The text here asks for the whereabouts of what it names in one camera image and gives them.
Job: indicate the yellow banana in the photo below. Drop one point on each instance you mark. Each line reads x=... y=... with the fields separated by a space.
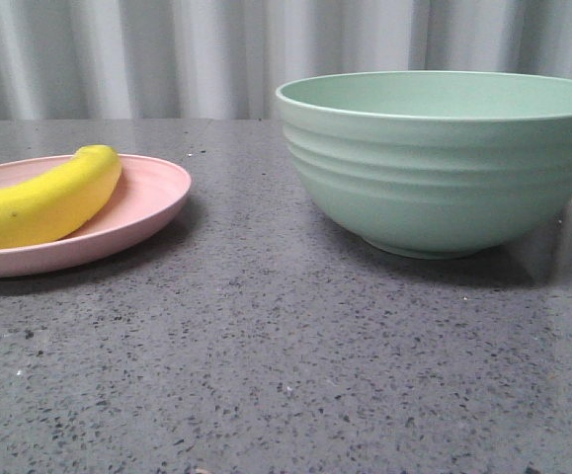
x=56 y=203

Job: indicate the pink plate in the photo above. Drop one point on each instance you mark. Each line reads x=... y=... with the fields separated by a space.
x=150 y=193

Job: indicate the green ribbed bowl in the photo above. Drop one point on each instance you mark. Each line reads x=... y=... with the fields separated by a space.
x=432 y=164

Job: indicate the white pleated curtain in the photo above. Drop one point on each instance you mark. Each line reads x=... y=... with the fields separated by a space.
x=224 y=59

